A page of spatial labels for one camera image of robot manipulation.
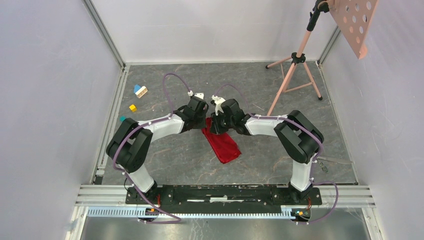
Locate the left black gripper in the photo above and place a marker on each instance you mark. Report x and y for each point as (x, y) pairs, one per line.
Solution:
(203, 123)

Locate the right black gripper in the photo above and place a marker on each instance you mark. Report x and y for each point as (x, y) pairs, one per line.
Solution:
(215, 127)

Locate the red cloth napkin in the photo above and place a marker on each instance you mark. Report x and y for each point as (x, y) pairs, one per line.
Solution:
(224, 147)

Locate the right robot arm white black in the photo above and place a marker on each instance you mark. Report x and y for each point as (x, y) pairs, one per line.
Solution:
(299, 137)

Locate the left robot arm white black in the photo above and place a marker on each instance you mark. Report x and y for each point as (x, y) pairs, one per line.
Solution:
(130, 144)

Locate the blue white toy block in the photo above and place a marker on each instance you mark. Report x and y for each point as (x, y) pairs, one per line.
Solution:
(140, 91)

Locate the yellow toy cube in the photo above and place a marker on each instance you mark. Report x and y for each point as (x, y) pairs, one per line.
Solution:
(133, 108)

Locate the pink tripod stand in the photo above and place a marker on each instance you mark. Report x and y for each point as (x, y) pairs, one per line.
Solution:
(299, 58)

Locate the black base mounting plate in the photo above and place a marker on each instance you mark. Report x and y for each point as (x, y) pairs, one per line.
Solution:
(231, 199)

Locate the iridescent spoon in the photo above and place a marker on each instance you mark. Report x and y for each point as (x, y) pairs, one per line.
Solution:
(324, 167)

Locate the pink perforated board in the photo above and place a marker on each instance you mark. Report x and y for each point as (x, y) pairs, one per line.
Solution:
(354, 18)

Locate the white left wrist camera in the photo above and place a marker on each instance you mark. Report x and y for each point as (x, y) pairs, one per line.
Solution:
(199, 95)

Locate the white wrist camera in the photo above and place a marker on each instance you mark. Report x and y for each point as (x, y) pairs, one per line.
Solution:
(217, 102)
(199, 95)

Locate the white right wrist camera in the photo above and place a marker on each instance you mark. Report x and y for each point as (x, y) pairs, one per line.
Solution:
(217, 102)

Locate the white slotted cable duct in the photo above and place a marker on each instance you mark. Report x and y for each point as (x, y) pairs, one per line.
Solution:
(142, 212)

